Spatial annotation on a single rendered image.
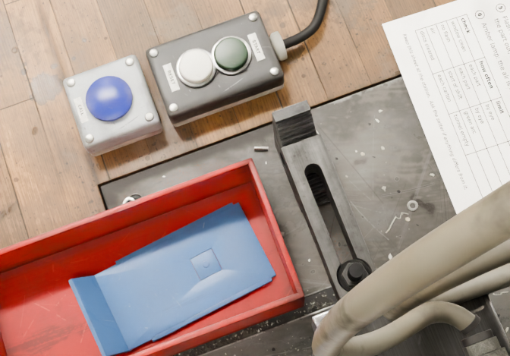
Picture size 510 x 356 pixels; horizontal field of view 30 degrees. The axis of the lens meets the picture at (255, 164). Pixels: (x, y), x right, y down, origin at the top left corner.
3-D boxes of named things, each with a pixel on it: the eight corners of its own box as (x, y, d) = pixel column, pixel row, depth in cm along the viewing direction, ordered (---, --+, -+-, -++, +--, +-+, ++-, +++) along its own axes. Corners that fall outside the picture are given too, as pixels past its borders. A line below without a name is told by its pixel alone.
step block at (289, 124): (275, 145, 83) (271, 111, 74) (306, 133, 83) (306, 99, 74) (300, 212, 81) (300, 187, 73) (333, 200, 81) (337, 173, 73)
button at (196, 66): (177, 64, 84) (174, 55, 82) (208, 53, 84) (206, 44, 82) (187, 93, 83) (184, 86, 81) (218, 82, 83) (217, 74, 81)
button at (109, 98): (83, 92, 83) (78, 83, 81) (127, 76, 83) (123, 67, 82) (97, 132, 82) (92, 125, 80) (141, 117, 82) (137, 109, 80)
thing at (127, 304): (76, 285, 80) (67, 280, 77) (238, 203, 81) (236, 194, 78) (110, 360, 78) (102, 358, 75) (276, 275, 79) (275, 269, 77)
